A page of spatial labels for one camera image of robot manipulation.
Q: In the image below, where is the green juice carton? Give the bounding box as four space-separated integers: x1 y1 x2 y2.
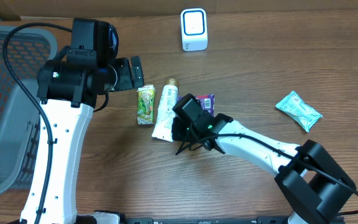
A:
137 85 155 125

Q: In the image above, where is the white tube gold cap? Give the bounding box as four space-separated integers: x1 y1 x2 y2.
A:
152 78 179 142

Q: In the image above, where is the purple snack packet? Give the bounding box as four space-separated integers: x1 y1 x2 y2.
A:
173 93 214 120

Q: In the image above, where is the teal snack packet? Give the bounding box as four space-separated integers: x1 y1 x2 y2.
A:
275 91 323 133

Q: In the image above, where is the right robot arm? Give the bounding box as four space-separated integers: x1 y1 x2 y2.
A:
172 111 357 223

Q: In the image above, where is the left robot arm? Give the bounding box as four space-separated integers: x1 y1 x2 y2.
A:
19 19 123 223

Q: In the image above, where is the white barcode scanner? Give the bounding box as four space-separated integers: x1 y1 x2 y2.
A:
180 8 208 52

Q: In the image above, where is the grey plastic basket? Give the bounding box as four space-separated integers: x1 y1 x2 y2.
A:
0 26 57 194

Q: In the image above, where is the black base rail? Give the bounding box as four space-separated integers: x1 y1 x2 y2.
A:
116 216 346 224

